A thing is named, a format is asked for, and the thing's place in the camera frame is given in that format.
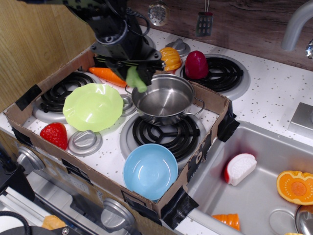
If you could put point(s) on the orange toy carrot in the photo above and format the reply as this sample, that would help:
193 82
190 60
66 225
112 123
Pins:
108 75

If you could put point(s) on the red toy strawberry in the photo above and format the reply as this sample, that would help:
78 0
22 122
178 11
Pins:
56 134

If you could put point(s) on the silver oven knob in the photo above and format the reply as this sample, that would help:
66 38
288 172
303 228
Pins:
116 217
29 160

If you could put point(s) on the silver stove knob middle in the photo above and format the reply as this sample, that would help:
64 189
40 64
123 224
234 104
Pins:
128 106

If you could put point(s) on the orange toy pepper piece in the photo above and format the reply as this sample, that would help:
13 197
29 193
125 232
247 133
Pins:
231 220

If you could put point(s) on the dark red toy vegetable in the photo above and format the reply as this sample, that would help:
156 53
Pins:
196 66

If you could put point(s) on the light blue plastic bowl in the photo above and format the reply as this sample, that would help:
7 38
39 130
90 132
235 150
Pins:
150 170

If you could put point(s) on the orange toy food bottom left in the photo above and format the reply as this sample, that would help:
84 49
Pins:
52 222

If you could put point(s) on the cardboard fence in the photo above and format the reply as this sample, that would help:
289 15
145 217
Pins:
176 204

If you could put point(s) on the orange toy pumpkin half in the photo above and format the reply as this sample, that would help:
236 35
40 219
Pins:
296 187

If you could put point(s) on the silver stove knob front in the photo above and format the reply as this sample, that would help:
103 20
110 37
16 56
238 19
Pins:
85 143

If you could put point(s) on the black burner back right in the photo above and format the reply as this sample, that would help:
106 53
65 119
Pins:
226 76

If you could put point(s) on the silver faucet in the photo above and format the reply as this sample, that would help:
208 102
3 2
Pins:
295 25

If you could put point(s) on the silver stove knob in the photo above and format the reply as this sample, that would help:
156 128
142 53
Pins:
128 106
180 46
85 143

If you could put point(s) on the hanging silver ladle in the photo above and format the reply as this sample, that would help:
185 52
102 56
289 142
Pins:
158 13

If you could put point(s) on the silver oven knob right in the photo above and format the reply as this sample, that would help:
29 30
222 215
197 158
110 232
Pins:
116 217

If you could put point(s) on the stainless steel pot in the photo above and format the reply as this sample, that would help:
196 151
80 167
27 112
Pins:
167 101

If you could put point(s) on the yellow orange toy pepper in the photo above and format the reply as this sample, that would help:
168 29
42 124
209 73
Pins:
171 58

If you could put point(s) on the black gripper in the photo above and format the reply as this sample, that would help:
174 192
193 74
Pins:
120 44

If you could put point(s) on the light green plastic bowl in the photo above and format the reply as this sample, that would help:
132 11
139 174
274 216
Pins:
93 107

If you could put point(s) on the silver stove knob back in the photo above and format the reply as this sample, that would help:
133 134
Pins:
180 46

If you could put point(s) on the hanging silver spatula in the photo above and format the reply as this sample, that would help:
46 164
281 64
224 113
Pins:
204 23

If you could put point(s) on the black burner back left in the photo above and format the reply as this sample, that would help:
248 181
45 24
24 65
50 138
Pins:
149 42

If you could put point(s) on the silver oven knob left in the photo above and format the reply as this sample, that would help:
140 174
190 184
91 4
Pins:
29 160

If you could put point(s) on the red white toy radish slice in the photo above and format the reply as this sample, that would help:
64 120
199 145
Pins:
239 167

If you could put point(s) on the black burner front left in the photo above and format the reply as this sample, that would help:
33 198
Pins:
48 107

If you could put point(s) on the black burner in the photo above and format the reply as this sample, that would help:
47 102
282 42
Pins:
226 76
48 107
149 42
182 138

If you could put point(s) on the black burner front right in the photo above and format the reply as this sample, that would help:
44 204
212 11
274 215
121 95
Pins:
182 138

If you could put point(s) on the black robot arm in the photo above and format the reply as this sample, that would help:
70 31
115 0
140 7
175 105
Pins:
86 10

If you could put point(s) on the light green toy broccoli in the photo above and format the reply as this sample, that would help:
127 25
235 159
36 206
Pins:
134 81

